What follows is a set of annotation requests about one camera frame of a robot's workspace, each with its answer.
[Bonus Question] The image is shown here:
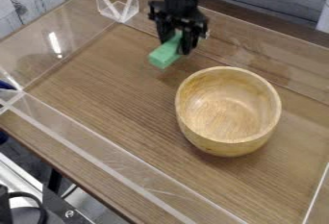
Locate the green rectangular block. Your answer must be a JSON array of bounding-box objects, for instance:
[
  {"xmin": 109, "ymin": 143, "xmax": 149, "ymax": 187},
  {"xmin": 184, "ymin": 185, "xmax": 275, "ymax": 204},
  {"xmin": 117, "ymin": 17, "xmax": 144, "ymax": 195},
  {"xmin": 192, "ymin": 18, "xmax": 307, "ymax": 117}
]
[{"xmin": 148, "ymin": 33, "xmax": 180, "ymax": 69}]

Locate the black metal bracket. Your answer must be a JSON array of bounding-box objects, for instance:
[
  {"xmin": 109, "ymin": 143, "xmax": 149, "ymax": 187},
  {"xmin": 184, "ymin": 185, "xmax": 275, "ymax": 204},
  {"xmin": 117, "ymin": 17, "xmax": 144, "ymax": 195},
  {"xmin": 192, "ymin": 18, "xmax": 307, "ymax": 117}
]
[{"xmin": 42, "ymin": 187, "xmax": 95, "ymax": 224}]

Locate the black cable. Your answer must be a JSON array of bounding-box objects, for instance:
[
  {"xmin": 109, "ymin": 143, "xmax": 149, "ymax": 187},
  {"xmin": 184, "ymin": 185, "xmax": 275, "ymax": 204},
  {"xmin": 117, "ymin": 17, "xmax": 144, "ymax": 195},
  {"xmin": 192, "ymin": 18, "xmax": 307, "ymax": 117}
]
[{"xmin": 8, "ymin": 191, "xmax": 49, "ymax": 224}]

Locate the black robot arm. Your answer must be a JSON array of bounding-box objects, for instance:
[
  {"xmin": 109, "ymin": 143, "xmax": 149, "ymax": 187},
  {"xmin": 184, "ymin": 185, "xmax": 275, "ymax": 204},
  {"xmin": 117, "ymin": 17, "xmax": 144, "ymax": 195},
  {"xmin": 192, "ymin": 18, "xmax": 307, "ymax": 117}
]
[{"xmin": 148, "ymin": 0, "xmax": 210, "ymax": 55}]

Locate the blue object at left edge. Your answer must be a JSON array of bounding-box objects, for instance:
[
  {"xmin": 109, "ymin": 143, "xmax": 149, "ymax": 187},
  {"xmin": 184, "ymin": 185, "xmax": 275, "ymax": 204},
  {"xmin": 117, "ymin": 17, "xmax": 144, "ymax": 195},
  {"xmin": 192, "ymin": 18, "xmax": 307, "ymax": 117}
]
[{"xmin": 0, "ymin": 80, "xmax": 16, "ymax": 90}]

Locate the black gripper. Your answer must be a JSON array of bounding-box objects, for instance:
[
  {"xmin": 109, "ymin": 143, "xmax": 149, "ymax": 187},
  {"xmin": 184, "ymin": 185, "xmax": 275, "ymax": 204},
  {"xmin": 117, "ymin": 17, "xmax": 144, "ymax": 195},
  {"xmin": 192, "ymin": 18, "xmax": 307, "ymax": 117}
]
[{"xmin": 148, "ymin": 0, "xmax": 208, "ymax": 55}]

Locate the clear acrylic tray wall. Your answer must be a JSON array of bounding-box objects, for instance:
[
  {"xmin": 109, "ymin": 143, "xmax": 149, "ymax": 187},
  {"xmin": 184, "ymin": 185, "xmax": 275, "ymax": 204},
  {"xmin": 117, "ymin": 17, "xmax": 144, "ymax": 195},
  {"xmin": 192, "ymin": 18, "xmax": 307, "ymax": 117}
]
[{"xmin": 0, "ymin": 0, "xmax": 329, "ymax": 224}]

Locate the light brown wooden bowl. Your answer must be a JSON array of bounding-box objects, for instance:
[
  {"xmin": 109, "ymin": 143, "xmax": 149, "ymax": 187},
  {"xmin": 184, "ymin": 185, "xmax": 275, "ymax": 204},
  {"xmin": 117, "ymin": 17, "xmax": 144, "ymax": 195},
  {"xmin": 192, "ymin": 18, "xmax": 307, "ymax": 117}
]
[{"xmin": 175, "ymin": 66, "xmax": 281, "ymax": 158}]

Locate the black table leg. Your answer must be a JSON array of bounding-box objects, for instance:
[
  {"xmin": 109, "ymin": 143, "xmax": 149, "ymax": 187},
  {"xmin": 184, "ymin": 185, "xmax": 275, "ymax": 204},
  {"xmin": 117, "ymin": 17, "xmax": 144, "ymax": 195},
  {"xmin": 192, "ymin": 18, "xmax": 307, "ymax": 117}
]
[{"xmin": 48, "ymin": 169, "xmax": 63, "ymax": 193}]

